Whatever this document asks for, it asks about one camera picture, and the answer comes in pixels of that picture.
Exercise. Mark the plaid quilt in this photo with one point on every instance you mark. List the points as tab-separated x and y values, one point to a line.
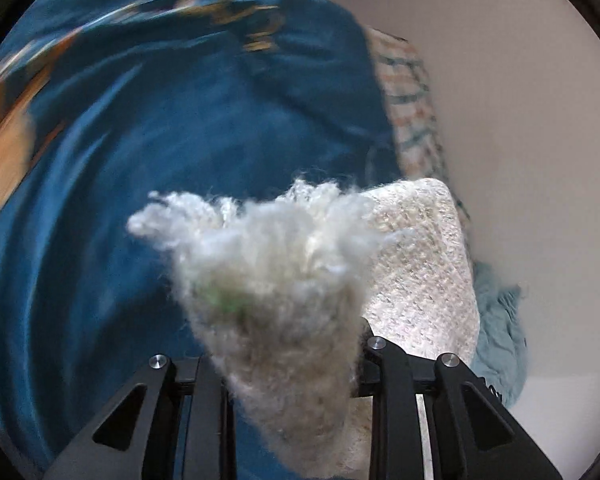
410	110

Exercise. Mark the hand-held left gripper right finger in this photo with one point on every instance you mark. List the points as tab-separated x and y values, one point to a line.
395	385

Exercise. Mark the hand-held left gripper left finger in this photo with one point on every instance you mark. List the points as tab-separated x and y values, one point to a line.
205	410

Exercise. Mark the light blue comforter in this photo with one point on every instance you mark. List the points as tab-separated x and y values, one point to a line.
500	340

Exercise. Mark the blue striped bedsheet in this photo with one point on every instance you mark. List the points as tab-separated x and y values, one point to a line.
155	135

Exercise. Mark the cream tweed jacket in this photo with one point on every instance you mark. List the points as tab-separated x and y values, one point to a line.
280	280

